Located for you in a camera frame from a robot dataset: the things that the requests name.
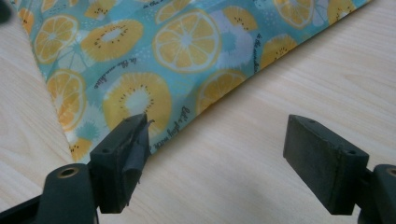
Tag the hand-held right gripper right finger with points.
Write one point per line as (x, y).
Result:
(327, 165)

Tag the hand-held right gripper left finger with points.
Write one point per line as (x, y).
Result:
(116, 168)

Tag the fruit print wrapping cloth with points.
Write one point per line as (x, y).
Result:
(174, 77)

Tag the dark blurred object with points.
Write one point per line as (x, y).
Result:
(4, 11)

